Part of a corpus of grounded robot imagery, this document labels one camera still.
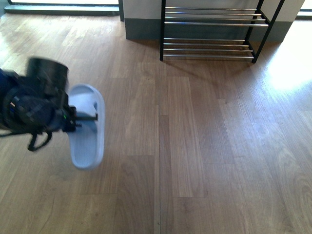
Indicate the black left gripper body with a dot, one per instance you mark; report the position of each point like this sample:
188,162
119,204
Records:
66,117

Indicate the black metal shoe rack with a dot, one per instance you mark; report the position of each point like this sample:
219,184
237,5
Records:
225,33

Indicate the white slide sandal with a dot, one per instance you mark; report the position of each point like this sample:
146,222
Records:
87,142

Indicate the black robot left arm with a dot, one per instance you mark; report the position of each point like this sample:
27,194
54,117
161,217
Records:
38,102

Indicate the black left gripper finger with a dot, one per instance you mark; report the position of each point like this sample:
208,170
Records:
86,118

